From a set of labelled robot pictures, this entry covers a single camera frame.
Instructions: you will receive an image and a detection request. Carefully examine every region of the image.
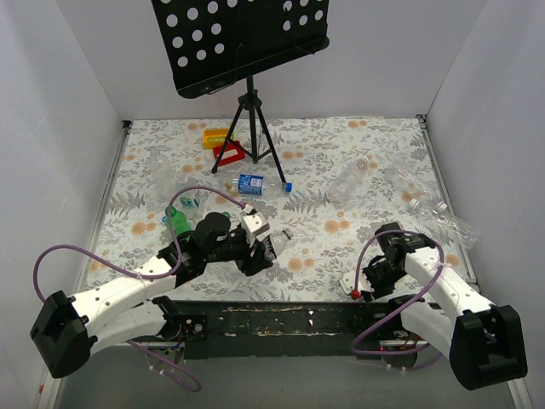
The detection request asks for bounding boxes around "green plastic bottle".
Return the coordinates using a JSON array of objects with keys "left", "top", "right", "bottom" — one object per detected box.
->
[{"left": 164, "top": 206, "right": 192, "bottom": 239}]

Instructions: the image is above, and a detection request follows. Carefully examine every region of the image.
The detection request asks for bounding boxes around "clear bottle lemon label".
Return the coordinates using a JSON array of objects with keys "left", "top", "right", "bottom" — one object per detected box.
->
[{"left": 178, "top": 173, "right": 202, "bottom": 218}]

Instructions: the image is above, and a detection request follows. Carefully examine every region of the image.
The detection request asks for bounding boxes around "clear bottle white cap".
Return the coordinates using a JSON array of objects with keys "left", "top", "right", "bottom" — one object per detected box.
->
[{"left": 147, "top": 147, "right": 178, "bottom": 200}]

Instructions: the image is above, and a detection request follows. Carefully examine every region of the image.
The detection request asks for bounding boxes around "clear bottle black label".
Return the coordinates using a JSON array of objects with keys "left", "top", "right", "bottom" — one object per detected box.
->
[{"left": 263, "top": 230, "right": 290, "bottom": 262}]

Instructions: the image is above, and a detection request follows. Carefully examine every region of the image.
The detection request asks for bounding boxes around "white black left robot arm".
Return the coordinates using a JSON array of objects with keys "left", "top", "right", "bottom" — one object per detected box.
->
[{"left": 30, "top": 211, "right": 290, "bottom": 378}]

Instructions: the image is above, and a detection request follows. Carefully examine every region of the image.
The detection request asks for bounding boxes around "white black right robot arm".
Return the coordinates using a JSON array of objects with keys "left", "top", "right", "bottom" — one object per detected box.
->
[{"left": 351, "top": 222, "right": 528, "bottom": 390}]

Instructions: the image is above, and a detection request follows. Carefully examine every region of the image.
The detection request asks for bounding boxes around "clear bottle blue label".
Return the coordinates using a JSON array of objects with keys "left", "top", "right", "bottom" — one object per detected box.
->
[{"left": 219, "top": 173, "right": 293, "bottom": 197}]

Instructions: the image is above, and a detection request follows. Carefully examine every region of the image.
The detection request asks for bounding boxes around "small clear bottle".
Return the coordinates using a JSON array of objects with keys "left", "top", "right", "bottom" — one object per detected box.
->
[{"left": 327, "top": 158, "right": 368, "bottom": 203}]

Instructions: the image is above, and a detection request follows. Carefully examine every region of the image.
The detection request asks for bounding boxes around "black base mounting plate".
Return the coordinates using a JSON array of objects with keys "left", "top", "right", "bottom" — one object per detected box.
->
[{"left": 74, "top": 299, "right": 489, "bottom": 361}]

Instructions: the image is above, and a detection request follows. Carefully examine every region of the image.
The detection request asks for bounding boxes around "floral patterned table mat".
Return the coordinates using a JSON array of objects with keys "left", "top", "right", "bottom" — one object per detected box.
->
[{"left": 83, "top": 118, "right": 474, "bottom": 302}]

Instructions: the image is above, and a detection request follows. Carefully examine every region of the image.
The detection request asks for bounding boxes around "red plastic box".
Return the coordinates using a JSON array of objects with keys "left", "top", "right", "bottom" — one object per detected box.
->
[{"left": 219, "top": 141, "right": 246, "bottom": 166}]

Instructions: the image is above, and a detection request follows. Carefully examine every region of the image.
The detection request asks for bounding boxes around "yellow plastic box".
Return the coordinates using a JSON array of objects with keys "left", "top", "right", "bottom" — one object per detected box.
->
[{"left": 202, "top": 128, "right": 229, "bottom": 149}]

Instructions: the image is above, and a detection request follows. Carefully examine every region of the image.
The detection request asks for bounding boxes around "black perforated music stand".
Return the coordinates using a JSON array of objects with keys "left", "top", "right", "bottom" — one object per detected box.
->
[{"left": 152, "top": 1, "right": 330, "bottom": 163}]

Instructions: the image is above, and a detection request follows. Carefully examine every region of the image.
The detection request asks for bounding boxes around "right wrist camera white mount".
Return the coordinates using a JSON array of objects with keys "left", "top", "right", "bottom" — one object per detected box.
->
[{"left": 340, "top": 268, "right": 374, "bottom": 302}]

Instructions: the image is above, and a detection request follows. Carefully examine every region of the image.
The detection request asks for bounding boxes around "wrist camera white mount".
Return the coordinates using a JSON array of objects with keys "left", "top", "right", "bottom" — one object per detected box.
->
[
  {"left": 340, "top": 268, "right": 374, "bottom": 302},
  {"left": 241, "top": 203, "right": 271, "bottom": 245}
]

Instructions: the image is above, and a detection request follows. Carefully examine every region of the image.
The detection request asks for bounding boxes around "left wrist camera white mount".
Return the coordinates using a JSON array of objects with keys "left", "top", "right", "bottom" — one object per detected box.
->
[{"left": 241, "top": 203, "right": 271, "bottom": 245}]

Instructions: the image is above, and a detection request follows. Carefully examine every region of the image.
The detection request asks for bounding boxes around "aluminium frame rail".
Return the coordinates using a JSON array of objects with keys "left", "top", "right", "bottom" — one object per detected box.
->
[{"left": 31, "top": 118, "right": 528, "bottom": 390}]

